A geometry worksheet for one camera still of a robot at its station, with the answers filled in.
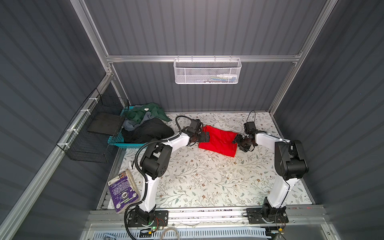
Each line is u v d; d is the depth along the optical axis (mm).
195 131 789
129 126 917
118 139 991
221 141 987
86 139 700
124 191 804
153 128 992
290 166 514
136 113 961
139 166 568
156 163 550
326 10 708
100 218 752
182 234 693
